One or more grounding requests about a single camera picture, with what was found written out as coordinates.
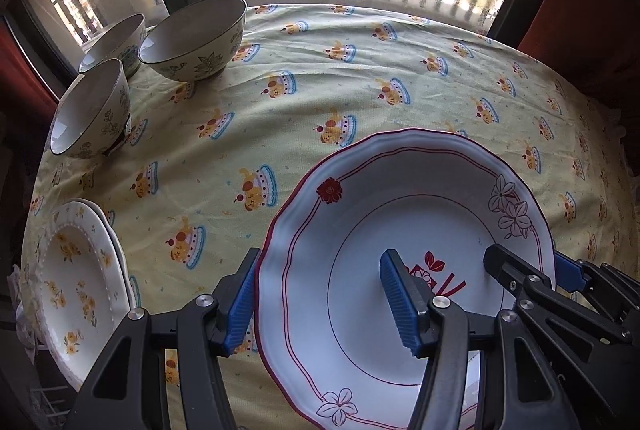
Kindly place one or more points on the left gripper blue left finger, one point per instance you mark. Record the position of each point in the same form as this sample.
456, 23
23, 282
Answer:
210, 327

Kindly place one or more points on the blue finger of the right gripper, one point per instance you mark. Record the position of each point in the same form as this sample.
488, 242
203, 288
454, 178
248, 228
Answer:
604, 286
527, 284

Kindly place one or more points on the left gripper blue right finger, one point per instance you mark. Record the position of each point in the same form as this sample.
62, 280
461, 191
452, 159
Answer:
433, 328

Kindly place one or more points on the beaded rim yellow flower plate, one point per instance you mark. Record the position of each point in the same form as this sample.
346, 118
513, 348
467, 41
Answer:
79, 291

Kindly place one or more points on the floral ceramic bowl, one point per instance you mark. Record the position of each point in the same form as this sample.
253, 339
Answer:
93, 113
196, 41

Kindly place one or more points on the scalloped yellow flower plate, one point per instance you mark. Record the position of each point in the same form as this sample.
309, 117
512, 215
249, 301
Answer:
118, 249

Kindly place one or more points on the yellow patterned tablecloth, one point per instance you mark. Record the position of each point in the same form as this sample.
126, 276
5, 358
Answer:
204, 167

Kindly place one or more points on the red curtain right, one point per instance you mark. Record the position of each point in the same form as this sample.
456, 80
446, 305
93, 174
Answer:
594, 44

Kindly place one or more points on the red curtain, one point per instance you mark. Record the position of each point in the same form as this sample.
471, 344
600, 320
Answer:
20, 86
594, 44

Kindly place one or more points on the red curtain left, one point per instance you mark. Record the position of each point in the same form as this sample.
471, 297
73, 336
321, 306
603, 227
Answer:
20, 86

